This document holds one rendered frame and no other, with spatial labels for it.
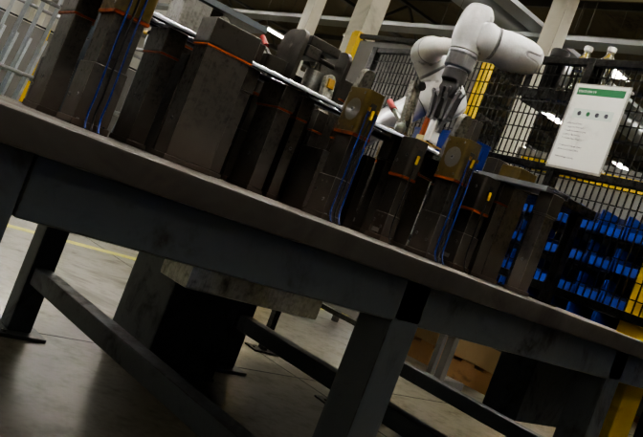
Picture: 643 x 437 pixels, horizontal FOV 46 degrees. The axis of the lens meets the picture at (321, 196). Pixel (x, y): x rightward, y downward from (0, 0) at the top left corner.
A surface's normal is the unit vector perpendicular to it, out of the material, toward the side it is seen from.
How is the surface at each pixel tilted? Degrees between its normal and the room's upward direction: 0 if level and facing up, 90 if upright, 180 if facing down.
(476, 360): 90
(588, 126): 90
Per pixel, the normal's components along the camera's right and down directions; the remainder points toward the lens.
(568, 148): -0.76, -0.30
